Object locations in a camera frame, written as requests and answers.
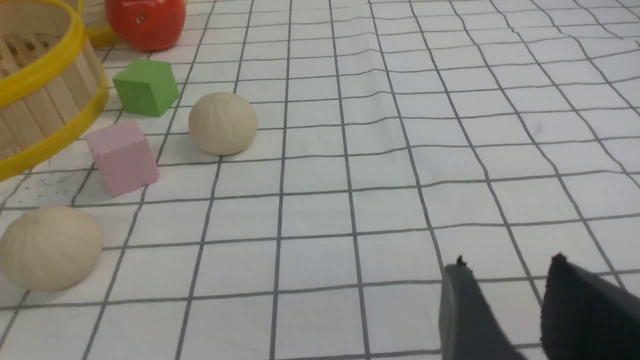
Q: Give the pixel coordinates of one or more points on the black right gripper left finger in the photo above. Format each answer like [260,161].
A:
[468,329]

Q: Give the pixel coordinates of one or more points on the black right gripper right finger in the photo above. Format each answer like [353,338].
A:
[584,317]

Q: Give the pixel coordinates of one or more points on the cream bun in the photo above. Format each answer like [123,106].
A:
[50,248]
[222,124]

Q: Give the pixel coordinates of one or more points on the cream bun front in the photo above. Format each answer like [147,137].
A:
[50,248]

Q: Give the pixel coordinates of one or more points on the woven bamboo steamer lid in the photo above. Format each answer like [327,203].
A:
[93,15]

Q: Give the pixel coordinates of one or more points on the bamboo steamer tray yellow rim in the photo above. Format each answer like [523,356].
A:
[53,86]

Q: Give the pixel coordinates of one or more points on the white grid tablecloth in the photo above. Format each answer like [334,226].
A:
[392,137]

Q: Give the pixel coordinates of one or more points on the pink cube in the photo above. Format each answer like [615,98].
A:
[123,157]

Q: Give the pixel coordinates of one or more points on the green cube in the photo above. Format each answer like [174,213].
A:
[146,87]

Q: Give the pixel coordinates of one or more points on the red tomato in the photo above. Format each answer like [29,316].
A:
[147,25]

